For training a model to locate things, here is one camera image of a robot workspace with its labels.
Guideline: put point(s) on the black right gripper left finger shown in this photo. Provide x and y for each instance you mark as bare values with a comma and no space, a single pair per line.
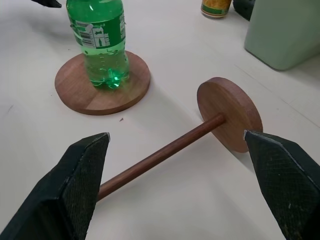
62,195

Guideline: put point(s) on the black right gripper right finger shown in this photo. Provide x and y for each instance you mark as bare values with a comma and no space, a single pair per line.
282,180

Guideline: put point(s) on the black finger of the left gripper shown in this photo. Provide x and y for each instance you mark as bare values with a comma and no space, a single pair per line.
48,2

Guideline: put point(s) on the wooden rod with round base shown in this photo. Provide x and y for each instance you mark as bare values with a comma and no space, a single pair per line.
230,110

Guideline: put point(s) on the green plastic soda bottle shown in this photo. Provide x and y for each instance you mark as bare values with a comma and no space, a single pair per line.
100,37

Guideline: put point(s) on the round wooden base disc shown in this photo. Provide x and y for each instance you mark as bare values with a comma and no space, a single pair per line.
80,92

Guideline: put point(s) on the pale green plastic container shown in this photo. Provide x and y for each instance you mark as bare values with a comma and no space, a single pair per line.
285,32

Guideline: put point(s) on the yellow green labelled can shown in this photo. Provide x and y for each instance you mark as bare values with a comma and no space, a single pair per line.
215,8

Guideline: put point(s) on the black object behind container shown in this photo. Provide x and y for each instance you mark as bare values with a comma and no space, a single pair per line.
243,7

